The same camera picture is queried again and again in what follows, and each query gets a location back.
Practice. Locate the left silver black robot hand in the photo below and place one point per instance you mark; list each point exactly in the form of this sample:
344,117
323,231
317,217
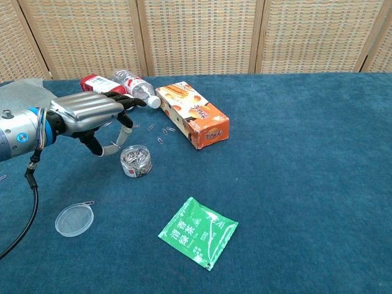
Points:
82,110

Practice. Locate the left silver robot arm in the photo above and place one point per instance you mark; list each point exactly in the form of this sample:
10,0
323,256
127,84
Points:
18,131

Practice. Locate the clear jar of paper clips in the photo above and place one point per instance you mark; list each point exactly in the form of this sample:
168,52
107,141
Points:
136,160

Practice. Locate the clear round plastic lid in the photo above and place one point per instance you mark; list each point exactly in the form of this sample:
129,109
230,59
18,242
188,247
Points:
74,220

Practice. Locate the orange biscuit box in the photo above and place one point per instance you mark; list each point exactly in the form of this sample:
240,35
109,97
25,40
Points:
196,122

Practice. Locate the red white drink bottle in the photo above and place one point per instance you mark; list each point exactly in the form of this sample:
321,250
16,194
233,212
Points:
95,83

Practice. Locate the clear plastic water bottle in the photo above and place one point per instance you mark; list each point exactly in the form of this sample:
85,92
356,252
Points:
137,87

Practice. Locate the translucent plastic zip bag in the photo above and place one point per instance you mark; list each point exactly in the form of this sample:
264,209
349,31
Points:
21,92

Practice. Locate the woven bamboo screen panel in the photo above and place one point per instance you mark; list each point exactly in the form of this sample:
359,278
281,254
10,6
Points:
82,36
384,52
199,36
318,36
15,39

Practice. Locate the green tea sachet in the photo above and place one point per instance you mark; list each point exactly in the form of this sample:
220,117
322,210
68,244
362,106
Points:
199,234

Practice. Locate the blue felt table cloth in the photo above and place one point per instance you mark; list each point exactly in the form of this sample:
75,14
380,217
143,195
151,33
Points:
291,168

